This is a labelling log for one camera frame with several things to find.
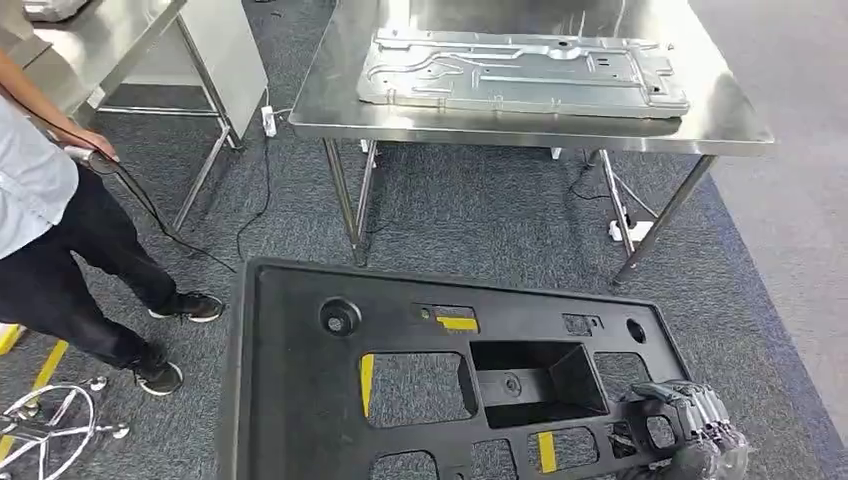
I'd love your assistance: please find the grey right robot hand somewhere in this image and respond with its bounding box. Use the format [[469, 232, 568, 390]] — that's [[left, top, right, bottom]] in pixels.
[[621, 380, 751, 480]]

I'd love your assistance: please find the person's hand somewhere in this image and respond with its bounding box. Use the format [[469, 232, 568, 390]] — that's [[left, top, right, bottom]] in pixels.
[[61, 127, 121, 164]]

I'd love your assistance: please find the black handheld device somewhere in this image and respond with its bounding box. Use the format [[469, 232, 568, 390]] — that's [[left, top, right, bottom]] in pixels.
[[64, 145, 123, 178]]

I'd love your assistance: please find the black plastic panel with cutouts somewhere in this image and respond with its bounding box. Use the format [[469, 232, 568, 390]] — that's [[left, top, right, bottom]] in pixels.
[[213, 256, 694, 480]]

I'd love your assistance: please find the steel table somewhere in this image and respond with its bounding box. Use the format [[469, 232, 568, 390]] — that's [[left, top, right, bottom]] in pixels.
[[0, 0, 244, 234], [288, 0, 776, 287]]

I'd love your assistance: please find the person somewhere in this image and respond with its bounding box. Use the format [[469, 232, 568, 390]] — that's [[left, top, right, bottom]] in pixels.
[[0, 49, 225, 399]]

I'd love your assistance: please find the yellow floor tape strip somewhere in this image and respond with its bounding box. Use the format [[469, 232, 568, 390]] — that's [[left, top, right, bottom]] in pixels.
[[0, 323, 70, 465]]

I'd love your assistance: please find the chrome star base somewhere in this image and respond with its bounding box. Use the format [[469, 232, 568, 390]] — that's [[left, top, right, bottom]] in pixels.
[[0, 375, 132, 480]]

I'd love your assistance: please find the stamped sheet metal panel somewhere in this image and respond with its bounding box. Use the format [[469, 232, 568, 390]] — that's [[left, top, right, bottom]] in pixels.
[[357, 26, 692, 121]]

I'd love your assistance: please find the black device cable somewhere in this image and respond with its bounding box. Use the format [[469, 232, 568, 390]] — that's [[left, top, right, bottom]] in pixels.
[[113, 165, 238, 275]]

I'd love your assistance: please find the black power cable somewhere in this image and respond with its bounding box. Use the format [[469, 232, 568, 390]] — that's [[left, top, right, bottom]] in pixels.
[[235, 135, 275, 264], [566, 160, 612, 203]]

